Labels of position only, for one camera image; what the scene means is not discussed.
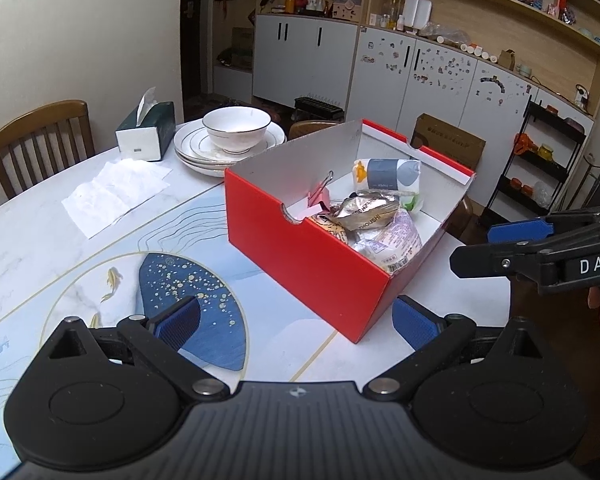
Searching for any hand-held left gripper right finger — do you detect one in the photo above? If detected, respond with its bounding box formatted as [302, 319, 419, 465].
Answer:
[361, 293, 548, 404]

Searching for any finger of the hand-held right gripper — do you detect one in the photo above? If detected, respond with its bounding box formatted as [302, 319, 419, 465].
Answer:
[449, 239, 567, 279]
[486, 204, 600, 247]

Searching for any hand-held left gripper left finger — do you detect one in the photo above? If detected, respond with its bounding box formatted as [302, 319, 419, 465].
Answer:
[47, 295, 232, 404]

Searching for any purple snack packet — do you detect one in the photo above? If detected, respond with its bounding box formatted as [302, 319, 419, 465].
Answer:
[352, 207, 425, 274]

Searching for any gold foil snack packet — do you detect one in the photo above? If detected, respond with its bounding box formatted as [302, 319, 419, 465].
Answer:
[329, 192, 401, 234]

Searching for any red cardboard box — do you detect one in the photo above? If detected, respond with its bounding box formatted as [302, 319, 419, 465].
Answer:
[223, 118, 477, 345]

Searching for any pink binder clip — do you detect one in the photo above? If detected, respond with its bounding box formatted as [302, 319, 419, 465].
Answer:
[288, 170, 335, 221]

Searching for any white marble desktop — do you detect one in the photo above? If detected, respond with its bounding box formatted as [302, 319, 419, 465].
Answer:
[0, 117, 513, 480]

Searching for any black trolley rack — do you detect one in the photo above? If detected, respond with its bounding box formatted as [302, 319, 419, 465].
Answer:
[479, 99, 589, 222]

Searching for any brown cardboard box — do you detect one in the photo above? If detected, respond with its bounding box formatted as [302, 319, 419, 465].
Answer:
[410, 113, 487, 171]

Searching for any white paper napkin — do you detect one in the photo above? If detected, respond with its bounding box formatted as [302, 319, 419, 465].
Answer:
[61, 159, 174, 240]

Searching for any stack of white plates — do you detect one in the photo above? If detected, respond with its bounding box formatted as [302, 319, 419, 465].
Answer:
[173, 119, 288, 178]

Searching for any white and wood cabinet unit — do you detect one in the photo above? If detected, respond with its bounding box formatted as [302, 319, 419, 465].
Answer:
[210, 0, 600, 221]

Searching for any green tissue box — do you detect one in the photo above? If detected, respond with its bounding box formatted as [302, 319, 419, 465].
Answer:
[114, 86, 176, 163]

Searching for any white bowl gold rim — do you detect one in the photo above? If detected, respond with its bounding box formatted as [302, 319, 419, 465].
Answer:
[202, 106, 272, 156]

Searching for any black floor rack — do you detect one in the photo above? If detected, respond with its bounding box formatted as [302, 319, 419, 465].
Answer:
[293, 95, 344, 122]

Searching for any slatted wooden chair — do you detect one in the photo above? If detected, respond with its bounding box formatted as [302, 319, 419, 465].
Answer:
[0, 99, 97, 200]

